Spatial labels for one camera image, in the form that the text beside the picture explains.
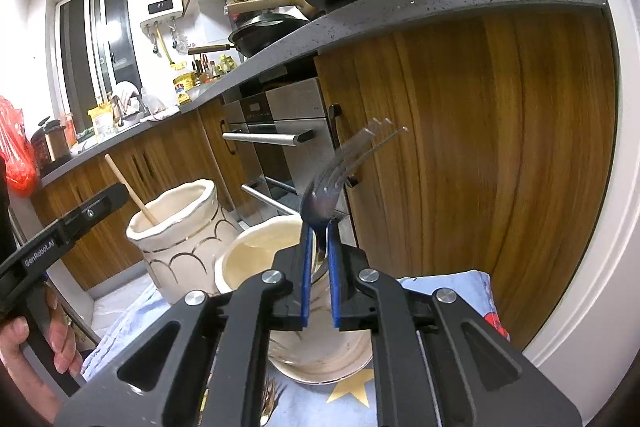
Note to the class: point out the white plastic bag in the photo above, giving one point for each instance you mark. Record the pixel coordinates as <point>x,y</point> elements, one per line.
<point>157,107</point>

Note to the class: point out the sliding window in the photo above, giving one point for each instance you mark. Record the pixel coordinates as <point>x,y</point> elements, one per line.
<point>80,57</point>

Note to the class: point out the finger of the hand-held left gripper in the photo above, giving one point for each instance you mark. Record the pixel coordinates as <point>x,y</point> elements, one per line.
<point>92,212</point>

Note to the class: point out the black wok with lid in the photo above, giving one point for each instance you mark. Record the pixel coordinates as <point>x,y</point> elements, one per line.
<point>265,33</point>

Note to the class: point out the row of condiment bottles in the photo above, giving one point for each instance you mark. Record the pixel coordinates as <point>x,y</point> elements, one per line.
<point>212,72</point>

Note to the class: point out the white cloth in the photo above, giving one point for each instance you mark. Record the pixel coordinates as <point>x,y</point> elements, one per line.
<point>127,97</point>

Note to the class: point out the blue printed cloth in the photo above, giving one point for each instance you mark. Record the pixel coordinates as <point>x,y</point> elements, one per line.
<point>462,287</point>

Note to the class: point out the wooden stick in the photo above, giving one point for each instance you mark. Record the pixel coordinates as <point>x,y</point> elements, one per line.
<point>131,189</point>

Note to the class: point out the stainless steel built-in oven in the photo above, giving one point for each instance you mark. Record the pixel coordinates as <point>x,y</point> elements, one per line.
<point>295,107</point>

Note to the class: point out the dark brown cooking pot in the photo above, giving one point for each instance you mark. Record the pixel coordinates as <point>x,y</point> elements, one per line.
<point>50,142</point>

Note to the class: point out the yellow oil bottle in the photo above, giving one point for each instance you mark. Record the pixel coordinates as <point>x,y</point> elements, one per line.
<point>182,89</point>

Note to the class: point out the cream ceramic utensil holder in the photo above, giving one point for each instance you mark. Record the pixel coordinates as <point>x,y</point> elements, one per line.
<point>245,259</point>
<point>185,249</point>

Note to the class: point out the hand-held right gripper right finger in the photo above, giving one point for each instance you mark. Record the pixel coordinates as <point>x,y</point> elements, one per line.
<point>335,277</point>

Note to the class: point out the metal fork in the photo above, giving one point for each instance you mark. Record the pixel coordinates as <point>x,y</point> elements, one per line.
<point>319,202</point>

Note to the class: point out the person's left hand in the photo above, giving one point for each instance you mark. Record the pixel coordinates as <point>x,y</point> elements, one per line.
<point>62,337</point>

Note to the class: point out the red plastic bag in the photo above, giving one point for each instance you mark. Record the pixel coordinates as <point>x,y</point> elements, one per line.
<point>17,157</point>

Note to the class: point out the yellow food packet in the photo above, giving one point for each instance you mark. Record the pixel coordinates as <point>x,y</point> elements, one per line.
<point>101,122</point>

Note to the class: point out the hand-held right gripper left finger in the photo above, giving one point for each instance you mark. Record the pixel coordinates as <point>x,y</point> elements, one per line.
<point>306,277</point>

